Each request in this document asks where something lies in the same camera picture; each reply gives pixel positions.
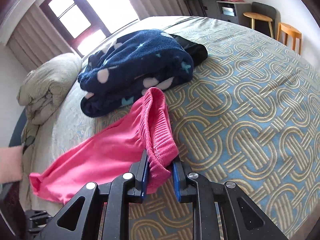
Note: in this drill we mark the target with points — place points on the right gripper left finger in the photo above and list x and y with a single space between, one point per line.
101 211

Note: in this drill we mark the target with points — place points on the navy fleece folded garment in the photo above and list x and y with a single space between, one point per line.
132 64

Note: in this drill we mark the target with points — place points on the black folded garment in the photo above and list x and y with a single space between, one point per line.
198 52

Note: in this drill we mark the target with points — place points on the dark grey chair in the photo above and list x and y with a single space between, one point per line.
266 10

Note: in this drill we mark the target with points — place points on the window with dark frame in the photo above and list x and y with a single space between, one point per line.
84 24

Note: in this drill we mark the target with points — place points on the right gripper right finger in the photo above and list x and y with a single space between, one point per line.
221 211

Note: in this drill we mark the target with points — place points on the pink pants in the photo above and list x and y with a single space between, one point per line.
111 152

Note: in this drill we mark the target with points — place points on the folded beige duvet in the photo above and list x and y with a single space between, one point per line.
45 88

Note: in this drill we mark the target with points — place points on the round wooden stool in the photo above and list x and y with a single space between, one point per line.
259 17

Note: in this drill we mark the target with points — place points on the beige curtain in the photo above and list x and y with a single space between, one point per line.
35 40

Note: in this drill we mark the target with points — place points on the pink pillow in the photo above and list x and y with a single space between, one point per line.
11 164

